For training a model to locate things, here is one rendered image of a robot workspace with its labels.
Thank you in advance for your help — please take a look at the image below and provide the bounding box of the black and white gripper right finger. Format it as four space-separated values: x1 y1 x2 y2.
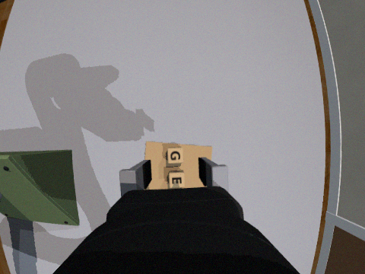
198 157 228 192

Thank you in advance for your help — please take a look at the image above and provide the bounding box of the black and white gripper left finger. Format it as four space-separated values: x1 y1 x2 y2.
119 160 152 197

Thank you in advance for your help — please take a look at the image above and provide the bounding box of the tan flat mat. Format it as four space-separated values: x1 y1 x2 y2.
145 142 212 190

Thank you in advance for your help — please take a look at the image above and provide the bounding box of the tan letter block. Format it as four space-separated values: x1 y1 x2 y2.
169 170 185 188
167 147 183 164

